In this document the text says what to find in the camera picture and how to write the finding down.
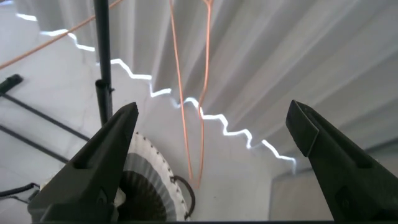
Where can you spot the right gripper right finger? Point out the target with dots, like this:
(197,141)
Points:
(351,177)

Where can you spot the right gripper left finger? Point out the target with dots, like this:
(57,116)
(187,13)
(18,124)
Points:
(87,177)

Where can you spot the white laundry basket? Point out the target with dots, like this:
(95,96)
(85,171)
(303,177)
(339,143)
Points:
(146,161)

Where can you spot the black clothes rack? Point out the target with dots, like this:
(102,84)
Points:
(103,46)

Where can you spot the white curtain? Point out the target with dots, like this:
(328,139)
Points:
(280,62)

